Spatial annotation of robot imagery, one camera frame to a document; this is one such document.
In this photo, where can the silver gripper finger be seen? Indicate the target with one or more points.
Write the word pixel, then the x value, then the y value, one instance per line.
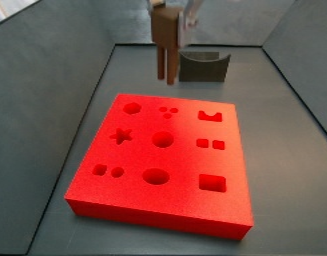
pixel 187 22
pixel 155 4

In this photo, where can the brown three prong object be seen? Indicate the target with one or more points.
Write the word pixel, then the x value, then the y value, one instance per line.
pixel 164 37

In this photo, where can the red foam shape block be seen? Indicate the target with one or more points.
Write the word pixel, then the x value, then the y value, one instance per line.
pixel 164 167

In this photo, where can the black curved fixture bracket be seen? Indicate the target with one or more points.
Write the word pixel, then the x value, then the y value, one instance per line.
pixel 203 66

